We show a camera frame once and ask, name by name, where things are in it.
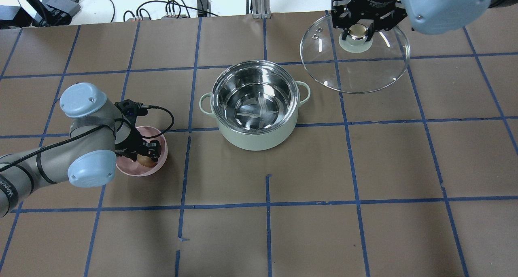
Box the glass pot lid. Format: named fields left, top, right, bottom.
left=299, top=14, right=411, bottom=93

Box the grey usb hub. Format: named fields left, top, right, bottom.
left=42, top=0, right=81, bottom=19

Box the beige egg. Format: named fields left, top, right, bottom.
left=137, top=154, right=157, bottom=168

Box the pink bowl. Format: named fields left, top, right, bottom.
left=115, top=126, right=168, bottom=176

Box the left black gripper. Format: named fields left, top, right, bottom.
left=115, top=123, right=161, bottom=163

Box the brown paper table mat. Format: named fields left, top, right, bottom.
left=1, top=6, right=517, bottom=277

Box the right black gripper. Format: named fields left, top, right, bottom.
left=330, top=0, right=408, bottom=41

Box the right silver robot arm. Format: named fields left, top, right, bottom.
left=331, top=0, right=517, bottom=41

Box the black monitor stand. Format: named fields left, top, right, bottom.
left=25, top=0, right=55, bottom=27

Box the black power adapter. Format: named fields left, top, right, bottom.
left=197, top=0, right=210, bottom=17

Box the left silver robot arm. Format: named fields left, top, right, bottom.
left=0, top=82, right=168, bottom=216

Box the pale green steel pot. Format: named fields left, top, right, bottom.
left=198, top=60, right=312, bottom=150

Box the aluminium frame post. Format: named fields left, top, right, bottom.
left=251, top=0, right=272, bottom=19

